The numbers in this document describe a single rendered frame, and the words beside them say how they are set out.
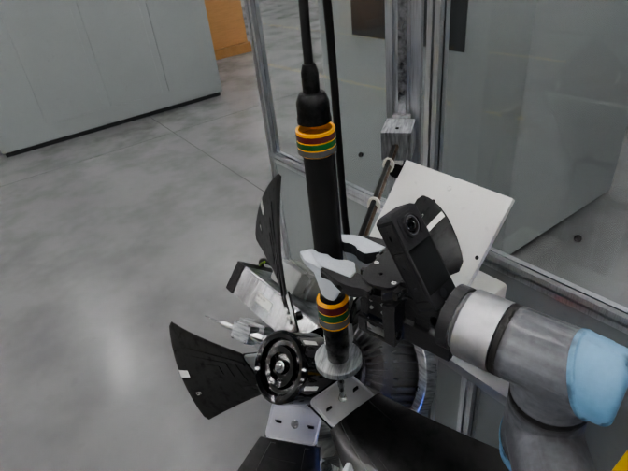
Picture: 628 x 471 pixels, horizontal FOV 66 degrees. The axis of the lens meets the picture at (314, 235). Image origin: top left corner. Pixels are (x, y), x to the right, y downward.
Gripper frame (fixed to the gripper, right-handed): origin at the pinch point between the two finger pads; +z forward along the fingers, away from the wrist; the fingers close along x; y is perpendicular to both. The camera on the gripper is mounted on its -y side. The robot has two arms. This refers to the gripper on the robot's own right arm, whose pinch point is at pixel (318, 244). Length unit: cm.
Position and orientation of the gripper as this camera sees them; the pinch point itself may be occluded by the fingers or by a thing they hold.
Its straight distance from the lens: 62.2
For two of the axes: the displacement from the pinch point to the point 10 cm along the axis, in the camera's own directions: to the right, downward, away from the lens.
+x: 6.6, -4.7, 5.9
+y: 0.9, 8.3, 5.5
